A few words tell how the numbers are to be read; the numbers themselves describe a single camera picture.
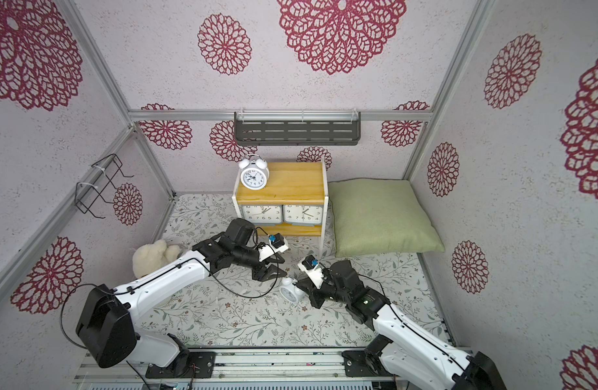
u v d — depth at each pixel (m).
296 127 0.93
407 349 0.48
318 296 0.67
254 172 0.72
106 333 0.41
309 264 0.65
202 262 0.54
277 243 0.66
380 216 0.95
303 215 0.87
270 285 0.92
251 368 0.74
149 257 0.87
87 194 0.73
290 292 0.77
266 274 0.68
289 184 0.79
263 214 0.87
